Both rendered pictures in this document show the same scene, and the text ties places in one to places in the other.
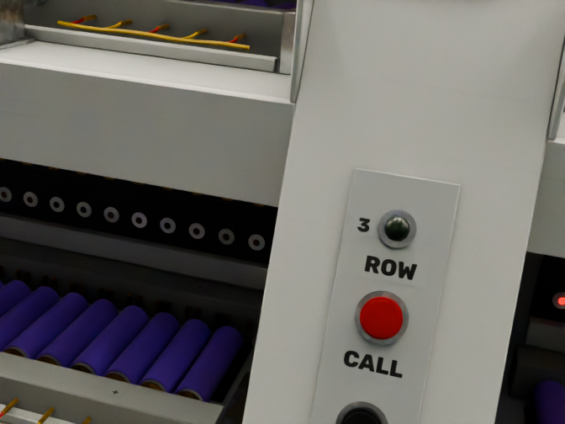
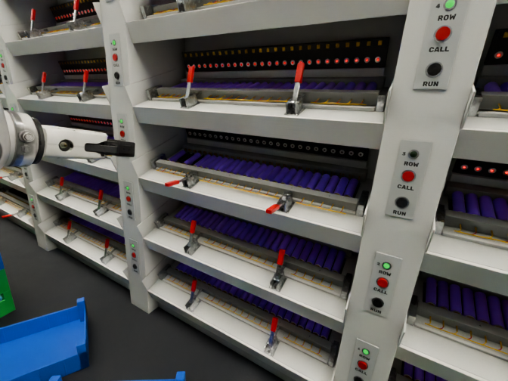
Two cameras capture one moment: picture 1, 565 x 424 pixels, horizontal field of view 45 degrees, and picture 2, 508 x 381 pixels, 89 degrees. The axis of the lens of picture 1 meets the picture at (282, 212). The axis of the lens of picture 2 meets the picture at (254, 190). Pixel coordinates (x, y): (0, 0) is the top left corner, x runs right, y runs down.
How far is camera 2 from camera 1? 0.20 m
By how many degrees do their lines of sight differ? 22
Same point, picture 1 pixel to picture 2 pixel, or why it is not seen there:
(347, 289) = (398, 169)
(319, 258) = (391, 162)
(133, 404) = (334, 198)
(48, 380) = (311, 193)
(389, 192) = (411, 145)
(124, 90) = (336, 123)
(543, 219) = (457, 149)
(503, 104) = (447, 120)
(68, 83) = (321, 122)
